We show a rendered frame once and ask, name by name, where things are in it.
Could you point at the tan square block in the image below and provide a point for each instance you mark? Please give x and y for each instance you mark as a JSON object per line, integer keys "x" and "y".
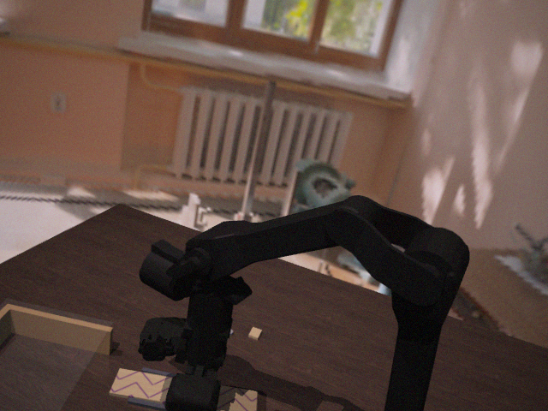
{"x": 255, "y": 333}

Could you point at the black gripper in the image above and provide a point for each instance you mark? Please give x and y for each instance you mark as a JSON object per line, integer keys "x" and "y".
{"x": 198, "y": 389}

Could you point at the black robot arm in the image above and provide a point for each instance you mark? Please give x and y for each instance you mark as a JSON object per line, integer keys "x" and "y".
{"x": 424, "y": 278}

